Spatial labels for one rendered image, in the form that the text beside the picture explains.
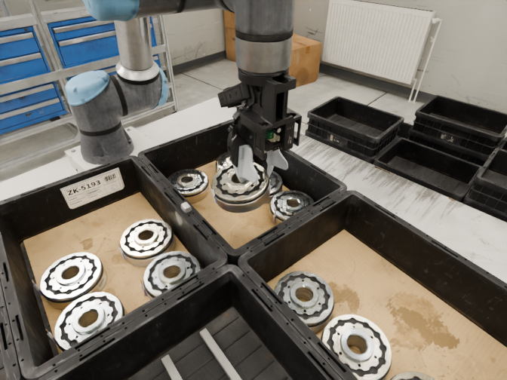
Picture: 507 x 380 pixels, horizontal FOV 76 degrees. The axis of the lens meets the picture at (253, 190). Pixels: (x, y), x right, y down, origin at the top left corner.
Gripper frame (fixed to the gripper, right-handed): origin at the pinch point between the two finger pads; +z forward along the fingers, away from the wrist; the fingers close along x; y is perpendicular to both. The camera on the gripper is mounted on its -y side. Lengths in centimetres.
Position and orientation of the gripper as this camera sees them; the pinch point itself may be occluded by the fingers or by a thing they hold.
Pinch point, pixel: (254, 174)
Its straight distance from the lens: 59.3
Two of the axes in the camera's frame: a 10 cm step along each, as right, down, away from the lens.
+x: 8.3, -3.6, 4.3
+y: 5.6, 5.3, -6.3
